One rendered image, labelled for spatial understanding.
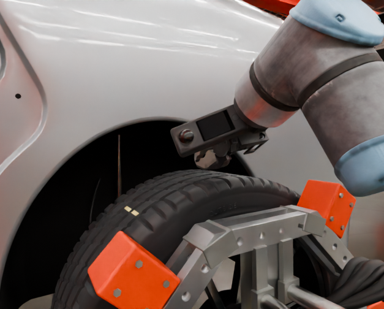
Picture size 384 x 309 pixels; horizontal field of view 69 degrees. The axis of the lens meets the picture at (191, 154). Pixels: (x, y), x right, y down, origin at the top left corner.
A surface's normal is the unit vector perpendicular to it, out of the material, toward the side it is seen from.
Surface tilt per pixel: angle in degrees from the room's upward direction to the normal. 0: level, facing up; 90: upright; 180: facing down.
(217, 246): 90
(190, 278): 90
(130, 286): 90
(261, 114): 134
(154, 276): 90
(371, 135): 82
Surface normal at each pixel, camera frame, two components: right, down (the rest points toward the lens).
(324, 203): -0.73, -0.53
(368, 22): 0.33, -0.52
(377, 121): -0.40, -0.18
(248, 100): -0.77, 0.37
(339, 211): 0.48, 0.04
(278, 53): -0.88, 0.11
